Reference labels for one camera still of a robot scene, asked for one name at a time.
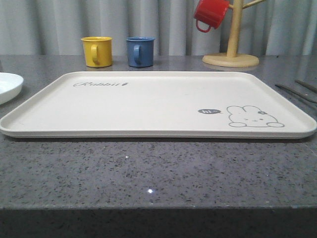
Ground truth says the blue mug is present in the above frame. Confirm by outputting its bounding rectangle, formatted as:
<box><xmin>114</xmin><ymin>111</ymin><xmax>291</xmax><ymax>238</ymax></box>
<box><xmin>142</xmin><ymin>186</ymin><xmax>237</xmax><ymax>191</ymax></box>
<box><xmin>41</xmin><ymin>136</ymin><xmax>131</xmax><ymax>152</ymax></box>
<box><xmin>126</xmin><ymin>37</ymin><xmax>155</xmax><ymax>67</ymax></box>

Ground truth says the white round plate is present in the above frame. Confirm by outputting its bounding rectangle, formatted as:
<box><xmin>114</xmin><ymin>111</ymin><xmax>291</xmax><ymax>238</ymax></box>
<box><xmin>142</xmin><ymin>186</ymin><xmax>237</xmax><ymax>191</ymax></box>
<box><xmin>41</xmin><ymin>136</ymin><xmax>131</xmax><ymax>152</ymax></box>
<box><xmin>0</xmin><ymin>72</ymin><xmax>24</xmax><ymax>104</ymax></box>

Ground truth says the cream rabbit serving tray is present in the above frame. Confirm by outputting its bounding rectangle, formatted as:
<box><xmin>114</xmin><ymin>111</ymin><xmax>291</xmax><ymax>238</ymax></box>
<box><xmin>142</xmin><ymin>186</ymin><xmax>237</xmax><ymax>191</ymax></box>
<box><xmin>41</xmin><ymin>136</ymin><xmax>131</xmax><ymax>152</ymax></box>
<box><xmin>0</xmin><ymin>71</ymin><xmax>317</xmax><ymax>139</ymax></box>

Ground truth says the yellow mug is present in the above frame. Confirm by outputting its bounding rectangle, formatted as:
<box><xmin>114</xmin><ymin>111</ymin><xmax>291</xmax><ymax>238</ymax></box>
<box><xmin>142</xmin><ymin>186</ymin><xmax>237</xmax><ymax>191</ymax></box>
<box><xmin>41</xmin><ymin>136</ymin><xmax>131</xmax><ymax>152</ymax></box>
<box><xmin>81</xmin><ymin>37</ymin><xmax>112</xmax><ymax>67</ymax></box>

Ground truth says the grey curtain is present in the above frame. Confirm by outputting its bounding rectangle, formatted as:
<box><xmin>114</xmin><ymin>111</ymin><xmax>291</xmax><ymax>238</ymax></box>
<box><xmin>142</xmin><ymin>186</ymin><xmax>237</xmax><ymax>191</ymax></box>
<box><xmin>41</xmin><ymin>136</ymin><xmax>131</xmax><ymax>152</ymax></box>
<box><xmin>0</xmin><ymin>0</ymin><xmax>317</xmax><ymax>56</ymax></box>

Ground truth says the wooden mug tree stand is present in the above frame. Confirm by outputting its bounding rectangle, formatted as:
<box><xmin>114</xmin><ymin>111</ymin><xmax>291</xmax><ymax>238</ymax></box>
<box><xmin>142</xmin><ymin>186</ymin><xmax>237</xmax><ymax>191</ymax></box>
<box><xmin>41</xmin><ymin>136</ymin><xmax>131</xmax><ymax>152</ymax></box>
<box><xmin>202</xmin><ymin>0</ymin><xmax>264</xmax><ymax>67</ymax></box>

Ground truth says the red mug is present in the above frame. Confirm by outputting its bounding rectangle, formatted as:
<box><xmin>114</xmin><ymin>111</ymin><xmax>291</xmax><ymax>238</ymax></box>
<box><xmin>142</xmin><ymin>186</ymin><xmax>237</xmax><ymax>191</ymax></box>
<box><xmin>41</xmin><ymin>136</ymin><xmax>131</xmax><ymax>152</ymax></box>
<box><xmin>194</xmin><ymin>0</ymin><xmax>230</xmax><ymax>33</ymax></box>

